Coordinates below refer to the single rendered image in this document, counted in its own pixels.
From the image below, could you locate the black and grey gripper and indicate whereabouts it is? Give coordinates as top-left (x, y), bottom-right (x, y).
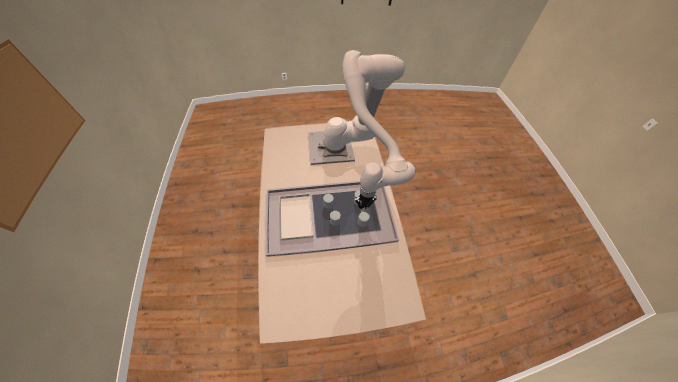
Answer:
top-left (355, 193), bottom-right (377, 212)

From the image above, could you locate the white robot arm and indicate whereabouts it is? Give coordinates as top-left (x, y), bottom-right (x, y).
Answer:
top-left (318, 50), bottom-right (415, 198)

